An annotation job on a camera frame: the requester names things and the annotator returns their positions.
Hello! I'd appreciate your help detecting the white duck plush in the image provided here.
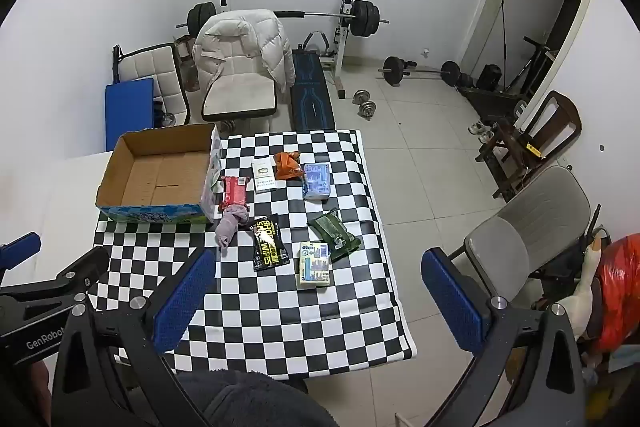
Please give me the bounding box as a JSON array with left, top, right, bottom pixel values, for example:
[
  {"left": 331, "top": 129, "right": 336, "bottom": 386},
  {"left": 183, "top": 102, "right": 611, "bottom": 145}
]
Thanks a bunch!
[{"left": 555, "top": 239, "right": 608, "bottom": 340}]

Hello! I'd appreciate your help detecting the grey plastic chair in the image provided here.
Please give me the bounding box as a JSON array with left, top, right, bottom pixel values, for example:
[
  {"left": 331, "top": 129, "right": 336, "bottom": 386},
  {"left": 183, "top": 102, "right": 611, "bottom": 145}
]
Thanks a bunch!
[{"left": 447, "top": 164, "right": 593, "bottom": 303}]

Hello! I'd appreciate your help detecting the white puffer jacket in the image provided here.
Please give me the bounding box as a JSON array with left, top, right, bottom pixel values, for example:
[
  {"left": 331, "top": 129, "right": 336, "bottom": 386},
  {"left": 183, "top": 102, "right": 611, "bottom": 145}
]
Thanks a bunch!
[{"left": 192, "top": 9, "right": 296, "bottom": 95}]

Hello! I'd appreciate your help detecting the yellow blue box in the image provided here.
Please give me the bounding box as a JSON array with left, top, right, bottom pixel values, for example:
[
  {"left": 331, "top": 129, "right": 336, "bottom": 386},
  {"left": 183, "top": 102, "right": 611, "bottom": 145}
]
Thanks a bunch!
[{"left": 297, "top": 241, "right": 332, "bottom": 290}]

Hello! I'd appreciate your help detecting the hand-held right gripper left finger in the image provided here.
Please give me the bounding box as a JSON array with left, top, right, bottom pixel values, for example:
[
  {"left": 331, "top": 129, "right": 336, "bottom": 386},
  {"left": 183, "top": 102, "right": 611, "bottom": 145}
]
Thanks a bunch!
[{"left": 52, "top": 248, "right": 217, "bottom": 427}]

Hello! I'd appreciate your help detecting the purple sock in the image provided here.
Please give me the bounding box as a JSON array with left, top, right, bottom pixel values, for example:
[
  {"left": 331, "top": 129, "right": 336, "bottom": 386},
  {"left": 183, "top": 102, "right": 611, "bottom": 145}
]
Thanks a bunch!
[{"left": 215, "top": 204, "right": 251, "bottom": 253}]

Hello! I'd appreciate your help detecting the blue tissue pack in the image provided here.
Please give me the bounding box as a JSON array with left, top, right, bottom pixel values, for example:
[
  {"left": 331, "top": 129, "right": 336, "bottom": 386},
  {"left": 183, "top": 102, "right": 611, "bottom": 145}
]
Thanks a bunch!
[{"left": 302, "top": 162, "right": 332, "bottom": 200}]

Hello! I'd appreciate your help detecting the long barbell with black plates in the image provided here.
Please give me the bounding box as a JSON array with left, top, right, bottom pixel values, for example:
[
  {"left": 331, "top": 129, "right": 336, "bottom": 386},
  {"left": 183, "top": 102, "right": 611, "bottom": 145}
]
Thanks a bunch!
[{"left": 176, "top": 0, "right": 391, "bottom": 40}]

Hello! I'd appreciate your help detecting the black shoe wipes pack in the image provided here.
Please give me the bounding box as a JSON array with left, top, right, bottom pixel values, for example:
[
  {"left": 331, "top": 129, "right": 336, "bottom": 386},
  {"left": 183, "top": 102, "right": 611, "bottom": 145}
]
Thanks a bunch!
[{"left": 249, "top": 213, "right": 291, "bottom": 272}]

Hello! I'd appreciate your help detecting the black weight bench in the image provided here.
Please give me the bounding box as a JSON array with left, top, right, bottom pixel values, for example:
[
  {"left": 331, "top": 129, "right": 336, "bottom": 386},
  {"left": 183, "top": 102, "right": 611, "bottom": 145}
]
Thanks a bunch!
[{"left": 290, "top": 48, "right": 337, "bottom": 130}]

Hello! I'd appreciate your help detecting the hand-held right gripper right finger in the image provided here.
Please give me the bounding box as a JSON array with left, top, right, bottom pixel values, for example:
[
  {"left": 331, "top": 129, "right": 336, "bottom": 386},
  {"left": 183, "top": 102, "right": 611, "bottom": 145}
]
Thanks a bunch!
[{"left": 421, "top": 247, "right": 586, "bottom": 427}]

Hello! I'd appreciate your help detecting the pair of white shoes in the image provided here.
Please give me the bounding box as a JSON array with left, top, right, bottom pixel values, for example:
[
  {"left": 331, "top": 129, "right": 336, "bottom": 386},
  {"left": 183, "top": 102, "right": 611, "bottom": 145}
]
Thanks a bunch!
[{"left": 467, "top": 121, "right": 496, "bottom": 142}]

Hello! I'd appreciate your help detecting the person's dark clothing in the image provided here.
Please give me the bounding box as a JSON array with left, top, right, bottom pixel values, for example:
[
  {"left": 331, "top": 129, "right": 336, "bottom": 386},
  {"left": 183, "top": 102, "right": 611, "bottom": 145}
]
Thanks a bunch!
[{"left": 170, "top": 369, "right": 341, "bottom": 427}]

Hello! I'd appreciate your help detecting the blue folding table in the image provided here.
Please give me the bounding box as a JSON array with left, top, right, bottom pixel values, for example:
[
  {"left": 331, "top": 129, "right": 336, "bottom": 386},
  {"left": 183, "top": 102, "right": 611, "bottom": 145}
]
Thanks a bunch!
[{"left": 104, "top": 78, "right": 156, "bottom": 152}]

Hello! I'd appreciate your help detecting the green wipes pack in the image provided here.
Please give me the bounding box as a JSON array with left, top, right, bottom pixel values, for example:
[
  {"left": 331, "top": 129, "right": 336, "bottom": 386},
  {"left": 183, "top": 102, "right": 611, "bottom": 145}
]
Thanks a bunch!
[{"left": 307, "top": 208, "right": 362, "bottom": 263}]

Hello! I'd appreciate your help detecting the dark wooden chair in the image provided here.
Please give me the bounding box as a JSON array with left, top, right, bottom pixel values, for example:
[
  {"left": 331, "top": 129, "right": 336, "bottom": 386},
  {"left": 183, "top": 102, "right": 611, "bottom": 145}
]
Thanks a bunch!
[{"left": 475, "top": 90, "right": 583, "bottom": 202}]

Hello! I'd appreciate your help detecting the white quilted chair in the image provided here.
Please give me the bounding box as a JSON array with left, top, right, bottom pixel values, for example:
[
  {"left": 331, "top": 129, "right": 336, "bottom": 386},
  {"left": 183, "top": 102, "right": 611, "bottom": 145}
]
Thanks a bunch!
[{"left": 112, "top": 42, "right": 191, "bottom": 128}]

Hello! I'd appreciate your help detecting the orange snack packet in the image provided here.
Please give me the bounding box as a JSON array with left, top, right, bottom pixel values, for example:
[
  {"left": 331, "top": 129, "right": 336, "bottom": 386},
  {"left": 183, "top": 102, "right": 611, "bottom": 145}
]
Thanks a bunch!
[{"left": 274, "top": 152, "right": 305, "bottom": 180}]

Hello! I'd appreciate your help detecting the red snack packet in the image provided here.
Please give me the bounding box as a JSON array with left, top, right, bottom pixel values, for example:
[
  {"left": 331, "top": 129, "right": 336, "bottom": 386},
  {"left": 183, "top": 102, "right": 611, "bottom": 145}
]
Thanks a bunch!
[{"left": 219, "top": 176, "right": 251, "bottom": 212}]

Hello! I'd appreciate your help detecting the white barbell rack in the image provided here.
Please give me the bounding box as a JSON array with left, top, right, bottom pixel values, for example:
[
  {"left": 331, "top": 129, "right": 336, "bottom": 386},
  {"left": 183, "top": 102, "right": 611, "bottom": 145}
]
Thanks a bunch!
[{"left": 217, "top": 0, "right": 362, "bottom": 100}]

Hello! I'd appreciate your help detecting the black white checkered cloth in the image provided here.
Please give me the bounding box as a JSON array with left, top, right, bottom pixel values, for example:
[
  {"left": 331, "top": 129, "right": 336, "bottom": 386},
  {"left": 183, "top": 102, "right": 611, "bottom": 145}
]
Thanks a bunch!
[{"left": 87, "top": 129, "right": 418, "bottom": 380}]

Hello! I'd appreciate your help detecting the cardboard box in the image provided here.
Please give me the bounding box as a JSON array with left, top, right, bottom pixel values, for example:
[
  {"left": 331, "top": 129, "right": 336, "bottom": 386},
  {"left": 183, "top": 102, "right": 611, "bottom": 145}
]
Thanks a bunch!
[{"left": 95, "top": 123, "right": 222, "bottom": 225}]

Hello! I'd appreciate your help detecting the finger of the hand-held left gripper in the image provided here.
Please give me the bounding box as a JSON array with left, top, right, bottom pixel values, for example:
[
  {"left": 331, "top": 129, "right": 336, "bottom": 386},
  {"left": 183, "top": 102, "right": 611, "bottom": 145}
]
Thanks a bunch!
[
  {"left": 0, "top": 232, "right": 42, "bottom": 274},
  {"left": 0, "top": 247, "right": 111, "bottom": 314}
]

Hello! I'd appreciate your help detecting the red plastic bag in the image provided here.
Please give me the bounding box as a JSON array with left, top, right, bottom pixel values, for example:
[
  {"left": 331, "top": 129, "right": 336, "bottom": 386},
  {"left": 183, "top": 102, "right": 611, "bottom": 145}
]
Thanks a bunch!
[{"left": 595, "top": 234, "right": 640, "bottom": 353}]

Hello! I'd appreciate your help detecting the white flat packet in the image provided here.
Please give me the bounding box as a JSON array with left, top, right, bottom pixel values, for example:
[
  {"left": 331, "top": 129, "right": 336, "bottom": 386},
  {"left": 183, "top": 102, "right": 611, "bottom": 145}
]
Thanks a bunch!
[{"left": 251, "top": 160, "right": 277, "bottom": 194}]

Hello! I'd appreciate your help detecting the black exercise machine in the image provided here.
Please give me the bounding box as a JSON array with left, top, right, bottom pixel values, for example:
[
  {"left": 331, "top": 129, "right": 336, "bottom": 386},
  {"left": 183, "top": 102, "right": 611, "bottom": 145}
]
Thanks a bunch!
[{"left": 472, "top": 37, "right": 558, "bottom": 95}]

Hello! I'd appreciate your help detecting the short barbell with black plates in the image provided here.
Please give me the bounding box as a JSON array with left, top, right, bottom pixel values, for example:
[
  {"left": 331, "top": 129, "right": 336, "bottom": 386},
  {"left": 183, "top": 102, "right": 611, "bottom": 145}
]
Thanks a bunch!
[{"left": 378, "top": 56, "right": 461, "bottom": 86}]

